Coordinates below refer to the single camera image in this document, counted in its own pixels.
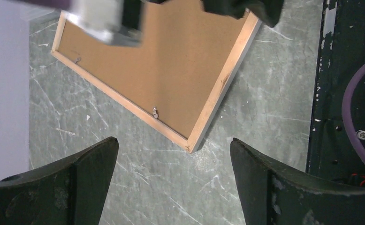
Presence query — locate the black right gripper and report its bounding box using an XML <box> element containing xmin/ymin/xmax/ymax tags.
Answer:
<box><xmin>122</xmin><ymin>0</ymin><xmax>286</xmax><ymax>29</ymax></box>

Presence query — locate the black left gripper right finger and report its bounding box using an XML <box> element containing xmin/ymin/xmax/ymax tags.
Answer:
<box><xmin>230</xmin><ymin>138</ymin><xmax>365</xmax><ymax>225</ymax></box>

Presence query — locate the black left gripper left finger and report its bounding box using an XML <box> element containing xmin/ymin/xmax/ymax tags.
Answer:
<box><xmin>0</xmin><ymin>137</ymin><xmax>119</xmax><ymax>225</ymax></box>

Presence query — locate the brown backing board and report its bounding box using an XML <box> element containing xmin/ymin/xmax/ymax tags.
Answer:
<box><xmin>58</xmin><ymin>0</ymin><xmax>248</xmax><ymax>138</ymax></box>

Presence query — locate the white wooden picture frame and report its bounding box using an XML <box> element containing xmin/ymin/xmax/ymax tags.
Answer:
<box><xmin>51</xmin><ymin>11</ymin><xmax>261</xmax><ymax>153</ymax></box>

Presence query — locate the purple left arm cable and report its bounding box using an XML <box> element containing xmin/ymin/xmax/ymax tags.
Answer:
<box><xmin>341</xmin><ymin>51</ymin><xmax>365</xmax><ymax>184</ymax></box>

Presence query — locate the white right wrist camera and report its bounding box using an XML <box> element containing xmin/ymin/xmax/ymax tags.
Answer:
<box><xmin>66</xmin><ymin>0</ymin><xmax>145</xmax><ymax>46</ymax></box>

